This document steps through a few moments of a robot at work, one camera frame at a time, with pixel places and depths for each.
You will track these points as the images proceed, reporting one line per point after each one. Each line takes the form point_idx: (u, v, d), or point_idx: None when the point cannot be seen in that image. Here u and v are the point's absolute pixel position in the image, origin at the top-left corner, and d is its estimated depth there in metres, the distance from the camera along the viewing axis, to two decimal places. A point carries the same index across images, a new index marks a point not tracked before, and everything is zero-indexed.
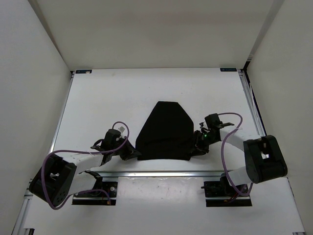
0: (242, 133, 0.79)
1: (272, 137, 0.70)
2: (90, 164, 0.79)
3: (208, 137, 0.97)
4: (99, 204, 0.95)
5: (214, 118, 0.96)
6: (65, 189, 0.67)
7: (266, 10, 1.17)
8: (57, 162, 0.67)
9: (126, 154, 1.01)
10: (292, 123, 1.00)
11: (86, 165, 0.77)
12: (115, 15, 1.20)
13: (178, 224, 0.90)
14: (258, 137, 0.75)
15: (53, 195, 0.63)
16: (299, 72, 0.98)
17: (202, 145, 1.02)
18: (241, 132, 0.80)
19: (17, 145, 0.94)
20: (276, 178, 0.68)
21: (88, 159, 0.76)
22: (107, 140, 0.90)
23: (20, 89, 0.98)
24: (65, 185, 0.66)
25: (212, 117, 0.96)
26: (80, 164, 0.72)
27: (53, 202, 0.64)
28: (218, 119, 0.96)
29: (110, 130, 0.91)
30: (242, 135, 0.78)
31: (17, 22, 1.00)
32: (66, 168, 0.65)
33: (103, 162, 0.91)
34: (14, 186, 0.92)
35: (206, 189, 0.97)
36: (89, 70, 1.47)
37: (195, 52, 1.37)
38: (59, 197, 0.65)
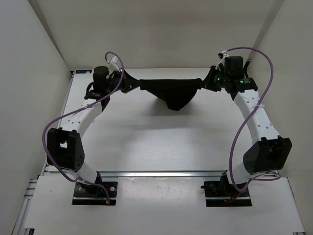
0: (260, 121, 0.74)
1: (287, 140, 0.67)
2: (92, 114, 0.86)
3: (220, 80, 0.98)
4: (99, 204, 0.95)
5: (234, 66, 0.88)
6: (80, 152, 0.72)
7: (266, 10, 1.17)
8: (60, 134, 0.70)
9: (126, 89, 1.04)
10: (292, 122, 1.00)
11: (88, 118, 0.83)
12: (115, 15, 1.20)
13: (178, 224, 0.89)
14: (274, 136, 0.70)
15: (72, 160, 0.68)
16: (298, 71, 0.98)
17: (211, 82, 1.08)
18: (257, 120, 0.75)
19: (17, 145, 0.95)
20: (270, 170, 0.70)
21: (86, 115, 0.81)
22: (98, 83, 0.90)
23: (20, 88, 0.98)
24: (78, 150, 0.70)
25: (234, 64, 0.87)
26: (81, 126, 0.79)
27: (75, 168, 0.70)
28: (239, 65, 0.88)
29: (96, 72, 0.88)
30: (259, 124, 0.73)
31: (17, 22, 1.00)
32: (70, 136, 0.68)
33: (105, 105, 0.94)
34: (14, 185, 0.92)
35: (206, 189, 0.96)
36: (89, 70, 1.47)
37: (195, 52, 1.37)
38: (78, 159, 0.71)
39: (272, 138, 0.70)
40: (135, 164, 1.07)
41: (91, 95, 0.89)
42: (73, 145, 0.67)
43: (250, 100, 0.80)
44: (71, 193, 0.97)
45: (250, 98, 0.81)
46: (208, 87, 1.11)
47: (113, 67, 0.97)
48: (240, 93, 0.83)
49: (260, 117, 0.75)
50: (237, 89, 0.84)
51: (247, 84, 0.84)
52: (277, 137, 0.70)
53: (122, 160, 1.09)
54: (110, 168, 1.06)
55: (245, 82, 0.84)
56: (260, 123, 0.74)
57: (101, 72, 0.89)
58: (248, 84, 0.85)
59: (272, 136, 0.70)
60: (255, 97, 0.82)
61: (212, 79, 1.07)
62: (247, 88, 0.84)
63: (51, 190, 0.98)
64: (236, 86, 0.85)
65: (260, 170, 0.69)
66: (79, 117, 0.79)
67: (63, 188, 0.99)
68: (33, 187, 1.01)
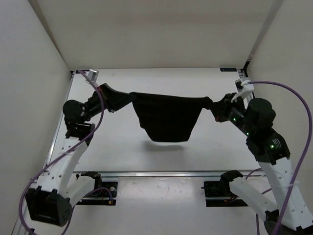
0: (294, 203, 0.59)
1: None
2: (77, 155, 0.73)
3: (238, 122, 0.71)
4: (100, 204, 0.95)
5: (262, 121, 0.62)
6: (66, 206, 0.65)
7: (266, 10, 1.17)
8: (38, 193, 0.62)
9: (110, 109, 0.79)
10: (292, 123, 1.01)
11: (73, 163, 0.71)
12: (115, 15, 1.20)
13: (178, 224, 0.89)
14: (309, 222, 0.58)
15: (56, 219, 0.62)
16: (298, 72, 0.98)
17: (225, 115, 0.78)
18: (292, 202, 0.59)
19: (17, 145, 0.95)
20: None
21: (68, 163, 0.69)
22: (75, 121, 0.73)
23: (20, 88, 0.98)
24: (62, 208, 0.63)
25: (263, 119, 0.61)
26: (64, 178, 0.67)
27: (62, 223, 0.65)
28: (270, 119, 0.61)
29: (68, 115, 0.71)
30: (294, 208, 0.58)
31: (17, 22, 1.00)
32: (51, 200, 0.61)
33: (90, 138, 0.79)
34: (15, 186, 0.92)
35: (206, 189, 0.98)
36: (89, 70, 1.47)
37: (195, 52, 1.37)
38: (64, 214, 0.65)
39: (307, 226, 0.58)
40: (135, 164, 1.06)
41: (73, 131, 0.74)
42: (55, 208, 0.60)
43: (282, 176, 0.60)
44: None
45: (282, 171, 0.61)
46: (220, 120, 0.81)
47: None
48: (271, 165, 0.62)
49: (295, 196, 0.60)
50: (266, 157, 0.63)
51: (278, 150, 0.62)
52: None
53: (122, 160, 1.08)
54: (110, 168, 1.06)
55: (276, 147, 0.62)
56: (295, 207, 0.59)
57: (74, 113, 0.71)
58: (279, 148, 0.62)
59: (307, 223, 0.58)
60: (288, 168, 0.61)
61: (225, 110, 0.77)
62: (279, 158, 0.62)
63: None
64: (261, 151, 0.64)
65: None
66: (61, 167, 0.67)
67: None
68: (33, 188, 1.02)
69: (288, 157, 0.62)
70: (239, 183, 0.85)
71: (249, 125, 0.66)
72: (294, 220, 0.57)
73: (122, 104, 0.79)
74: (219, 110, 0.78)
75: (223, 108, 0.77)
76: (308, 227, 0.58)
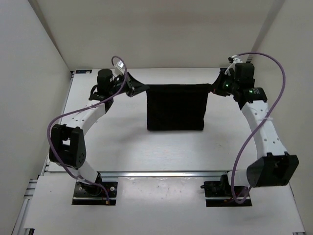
0: (267, 134, 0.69)
1: (295, 158, 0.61)
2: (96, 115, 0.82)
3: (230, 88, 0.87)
4: (99, 204, 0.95)
5: (245, 73, 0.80)
6: (82, 150, 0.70)
7: (266, 10, 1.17)
8: (64, 130, 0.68)
9: (130, 91, 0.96)
10: (292, 123, 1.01)
11: (91, 119, 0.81)
12: (116, 15, 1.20)
13: (177, 224, 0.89)
14: (280, 152, 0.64)
15: (74, 157, 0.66)
16: (298, 71, 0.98)
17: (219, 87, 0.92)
18: (264, 131, 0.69)
19: (17, 145, 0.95)
20: (275, 185, 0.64)
21: (90, 114, 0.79)
22: (103, 86, 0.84)
23: (20, 88, 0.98)
24: (80, 148, 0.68)
25: (247, 70, 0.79)
26: (85, 124, 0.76)
27: (76, 165, 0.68)
28: (251, 73, 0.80)
29: (100, 74, 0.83)
30: (265, 138, 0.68)
31: (17, 22, 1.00)
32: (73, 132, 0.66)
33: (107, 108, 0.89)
34: (14, 185, 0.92)
35: (206, 189, 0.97)
36: (89, 70, 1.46)
37: (195, 52, 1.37)
38: (79, 157, 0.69)
39: (278, 153, 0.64)
40: (135, 164, 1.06)
41: (95, 97, 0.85)
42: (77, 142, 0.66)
43: (258, 112, 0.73)
44: (71, 193, 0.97)
45: (258, 109, 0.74)
46: (216, 93, 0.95)
47: (118, 70, 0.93)
48: (248, 103, 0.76)
49: (268, 129, 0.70)
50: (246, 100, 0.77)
51: (256, 95, 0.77)
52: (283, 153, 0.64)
53: (122, 159, 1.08)
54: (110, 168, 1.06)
55: (254, 92, 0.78)
56: (267, 137, 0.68)
57: (106, 74, 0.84)
58: (258, 96, 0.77)
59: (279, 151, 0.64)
60: (264, 108, 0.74)
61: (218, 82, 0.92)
62: (256, 100, 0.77)
63: (51, 190, 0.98)
64: (245, 98, 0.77)
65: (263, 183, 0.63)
66: (83, 115, 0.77)
67: (63, 188, 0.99)
68: (33, 187, 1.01)
69: (265, 99, 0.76)
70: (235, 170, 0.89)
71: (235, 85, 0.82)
72: (266, 147, 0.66)
73: (140, 89, 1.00)
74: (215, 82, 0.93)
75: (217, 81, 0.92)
76: (279, 155, 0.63)
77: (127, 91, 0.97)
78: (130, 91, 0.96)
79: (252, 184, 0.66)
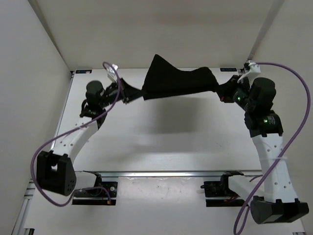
0: (279, 177, 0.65)
1: (305, 208, 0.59)
2: (86, 136, 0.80)
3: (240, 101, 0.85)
4: (99, 204, 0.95)
5: (263, 99, 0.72)
6: (71, 176, 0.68)
7: (266, 10, 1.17)
8: (51, 157, 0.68)
9: (124, 100, 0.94)
10: (292, 123, 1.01)
11: (82, 140, 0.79)
12: (116, 15, 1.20)
13: (177, 224, 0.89)
14: (291, 199, 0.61)
15: (60, 185, 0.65)
16: (298, 71, 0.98)
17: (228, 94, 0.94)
18: (277, 176, 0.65)
19: (17, 145, 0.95)
20: (276, 222, 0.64)
21: (80, 136, 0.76)
22: (94, 101, 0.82)
23: (20, 87, 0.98)
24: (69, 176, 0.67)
25: (265, 96, 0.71)
26: (74, 148, 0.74)
27: (65, 193, 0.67)
28: (270, 98, 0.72)
29: (89, 89, 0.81)
30: (277, 182, 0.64)
31: (17, 22, 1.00)
32: (61, 161, 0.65)
33: (100, 124, 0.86)
34: (15, 185, 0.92)
35: (206, 189, 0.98)
36: (89, 70, 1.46)
37: (195, 52, 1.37)
38: (68, 184, 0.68)
39: (288, 201, 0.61)
40: (135, 164, 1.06)
41: (87, 112, 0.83)
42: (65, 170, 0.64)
43: (271, 149, 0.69)
44: None
45: (272, 145, 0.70)
46: (224, 100, 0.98)
47: (111, 78, 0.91)
48: (261, 136, 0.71)
49: (280, 172, 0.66)
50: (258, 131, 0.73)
51: (271, 125, 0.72)
52: (294, 200, 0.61)
53: (122, 159, 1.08)
54: (110, 168, 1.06)
55: (269, 122, 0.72)
56: (279, 181, 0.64)
57: (95, 89, 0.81)
58: (273, 126, 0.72)
59: (288, 197, 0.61)
60: (279, 144, 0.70)
61: (231, 90, 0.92)
62: (270, 133, 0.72)
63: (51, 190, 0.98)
64: (258, 126, 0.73)
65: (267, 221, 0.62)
66: (73, 138, 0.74)
67: None
68: (33, 187, 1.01)
69: (280, 132, 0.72)
70: (236, 176, 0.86)
71: (251, 102, 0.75)
72: (276, 193, 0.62)
73: (134, 97, 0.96)
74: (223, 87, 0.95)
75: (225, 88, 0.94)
76: (289, 202, 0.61)
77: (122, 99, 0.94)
78: (124, 100, 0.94)
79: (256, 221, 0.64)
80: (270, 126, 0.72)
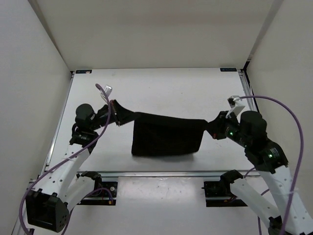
0: (296, 210, 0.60)
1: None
2: (76, 168, 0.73)
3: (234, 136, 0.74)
4: (100, 204, 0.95)
5: (257, 131, 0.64)
6: (63, 212, 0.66)
7: (266, 10, 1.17)
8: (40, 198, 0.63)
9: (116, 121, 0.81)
10: (292, 123, 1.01)
11: (73, 172, 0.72)
12: (116, 15, 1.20)
13: (177, 224, 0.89)
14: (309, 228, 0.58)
15: (53, 223, 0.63)
16: (298, 72, 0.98)
17: (222, 131, 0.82)
18: (293, 209, 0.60)
19: (18, 145, 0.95)
20: None
21: (70, 170, 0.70)
22: (84, 125, 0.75)
23: (20, 88, 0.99)
24: (59, 214, 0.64)
25: (260, 129, 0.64)
26: (64, 183, 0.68)
27: (58, 228, 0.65)
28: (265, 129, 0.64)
29: (80, 114, 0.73)
30: (295, 216, 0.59)
31: (17, 23, 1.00)
32: (50, 205, 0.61)
33: (92, 148, 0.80)
34: (15, 185, 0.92)
35: (206, 189, 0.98)
36: (89, 70, 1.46)
37: (195, 52, 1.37)
38: (61, 221, 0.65)
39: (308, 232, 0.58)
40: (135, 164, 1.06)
41: (77, 138, 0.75)
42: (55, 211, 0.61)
43: (283, 183, 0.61)
44: None
45: (282, 179, 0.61)
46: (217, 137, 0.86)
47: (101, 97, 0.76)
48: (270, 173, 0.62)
49: (295, 202, 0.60)
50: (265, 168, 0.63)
51: (277, 158, 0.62)
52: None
53: (122, 160, 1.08)
54: (110, 168, 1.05)
55: (274, 156, 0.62)
56: (297, 214, 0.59)
57: (84, 113, 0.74)
58: (276, 156, 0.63)
59: (307, 228, 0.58)
60: (288, 176, 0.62)
61: (221, 127, 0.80)
62: (276, 165, 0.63)
63: None
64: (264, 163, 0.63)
65: None
66: (62, 173, 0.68)
67: None
68: None
69: (286, 164, 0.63)
70: (241, 183, 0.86)
71: (246, 137, 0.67)
72: (297, 226, 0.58)
73: (127, 119, 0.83)
74: (215, 126, 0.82)
75: (219, 125, 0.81)
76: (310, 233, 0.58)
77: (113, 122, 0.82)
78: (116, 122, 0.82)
79: None
80: (274, 159, 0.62)
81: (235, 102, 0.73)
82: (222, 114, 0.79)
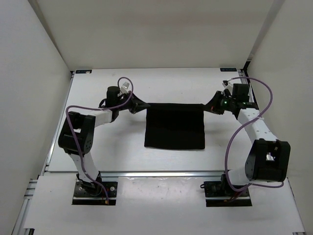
0: (258, 127, 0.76)
1: (286, 144, 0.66)
2: (103, 119, 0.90)
3: (227, 105, 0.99)
4: (100, 204, 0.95)
5: (242, 90, 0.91)
6: (90, 138, 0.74)
7: (266, 10, 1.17)
8: (77, 118, 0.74)
9: (133, 107, 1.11)
10: (292, 122, 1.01)
11: (100, 120, 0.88)
12: (116, 16, 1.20)
13: (177, 224, 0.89)
14: (273, 138, 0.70)
15: (83, 138, 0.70)
16: (298, 71, 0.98)
17: (217, 105, 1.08)
18: (257, 126, 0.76)
19: (17, 145, 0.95)
20: (272, 181, 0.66)
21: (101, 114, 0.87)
22: (111, 99, 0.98)
23: (19, 88, 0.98)
24: (89, 135, 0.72)
25: (242, 88, 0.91)
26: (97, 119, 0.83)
27: (83, 149, 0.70)
28: (246, 91, 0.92)
29: (109, 90, 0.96)
30: (257, 130, 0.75)
31: (17, 23, 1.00)
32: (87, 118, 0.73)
33: (113, 119, 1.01)
34: (15, 185, 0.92)
35: (206, 189, 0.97)
36: (89, 70, 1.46)
37: (195, 52, 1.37)
38: (86, 146, 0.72)
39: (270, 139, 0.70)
40: (135, 164, 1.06)
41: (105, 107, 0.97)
42: (89, 126, 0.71)
43: (251, 115, 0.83)
44: (71, 193, 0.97)
45: (251, 113, 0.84)
46: (213, 110, 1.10)
47: (123, 89, 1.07)
48: (242, 109, 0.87)
49: (261, 125, 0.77)
50: (241, 107, 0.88)
51: (249, 105, 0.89)
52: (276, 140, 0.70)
53: (122, 159, 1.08)
54: (111, 167, 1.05)
55: (247, 104, 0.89)
56: (260, 129, 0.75)
57: (115, 89, 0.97)
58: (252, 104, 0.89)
59: (271, 138, 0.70)
60: (256, 112, 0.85)
61: (217, 102, 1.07)
62: (249, 107, 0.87)
63: (51, 190, 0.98)
64: (240, 107, 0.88)
65: (260, 176, 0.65)
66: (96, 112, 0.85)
67: (63, 188, 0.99)
68: (33, 187, 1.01)
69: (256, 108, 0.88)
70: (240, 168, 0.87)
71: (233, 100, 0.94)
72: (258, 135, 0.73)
73: (141, 107, 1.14)
74: (212, 101, 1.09)
75: (215, 100, 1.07)
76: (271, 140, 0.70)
77: (130, 108, 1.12)
78: (132, 109, 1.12)
79: (250, 176, 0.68)
80: (247, 105, 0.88)
81: (228, 83, 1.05)
82: (219, 92, 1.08)
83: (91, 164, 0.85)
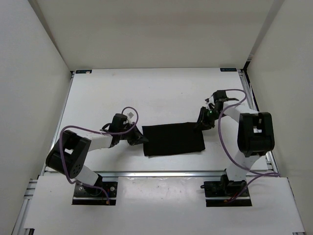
0: (241, 108, 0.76)
1: (267, 114, 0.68)
2: (100, 143, 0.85)
3: (212, 113, 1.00)
4: (99, 204, 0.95)
5: (221, 93, 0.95)
6: (79, 161, 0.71)
7: (266, 10, 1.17)
8: (72, 138, 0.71)
9: (133, 139, 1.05)
10: (292, 124, 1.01)
11: (96, 145, 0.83)
12: (116, 16, 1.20)
13: (176, 224, 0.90)
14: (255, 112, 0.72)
15: (72, 162, 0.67)
16: (299, 74, 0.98)
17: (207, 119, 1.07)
18: (239, 107, 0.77)
19: (17, 145, 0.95)
20: (261, 150, 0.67)
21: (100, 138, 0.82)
22: (114, 125, 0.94)
23: (19, 88, 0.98)
24: (79, 159, 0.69)
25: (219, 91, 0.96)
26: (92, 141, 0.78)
27: (70, 175, 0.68)
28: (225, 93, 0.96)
29: (117, 114, 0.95)
30: (240, 110, 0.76)
31: (17, 22, 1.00)
32: (82, 142, 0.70)
33: (110, 145, 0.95)
34: (14, 185, 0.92)
35: (206, 189, 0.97)
36: (89, 70, 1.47)
37: (195, 51, 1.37)
38: (75, 169, 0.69)
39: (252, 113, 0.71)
40: (136, 164, 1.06)
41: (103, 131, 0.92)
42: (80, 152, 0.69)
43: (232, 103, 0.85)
44: (71, 192, 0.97)
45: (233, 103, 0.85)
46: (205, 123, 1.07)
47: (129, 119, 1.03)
48: (226, 102, 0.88)
49: (242, 107, 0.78)
50: (224, 102, 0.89)
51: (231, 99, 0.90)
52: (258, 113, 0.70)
53: (123, 160, 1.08)
54: (112, 168, 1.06)
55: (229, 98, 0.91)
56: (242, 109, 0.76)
57: (122, 116, 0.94)
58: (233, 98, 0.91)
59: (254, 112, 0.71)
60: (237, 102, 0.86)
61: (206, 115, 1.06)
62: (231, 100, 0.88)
63: (51, 190, 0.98)
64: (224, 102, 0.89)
65: (252, 149, 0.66)
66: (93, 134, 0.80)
67: (63, 188, 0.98)
68: (33, 187, 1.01)
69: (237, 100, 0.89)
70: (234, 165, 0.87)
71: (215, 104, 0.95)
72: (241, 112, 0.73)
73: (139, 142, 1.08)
74: (200, 118, 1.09)
75: (203, 114, 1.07)
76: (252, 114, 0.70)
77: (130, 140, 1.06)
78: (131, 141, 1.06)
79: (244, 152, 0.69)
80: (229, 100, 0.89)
81: (210, 99, 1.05)
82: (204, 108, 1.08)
83: (87, 174, 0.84)
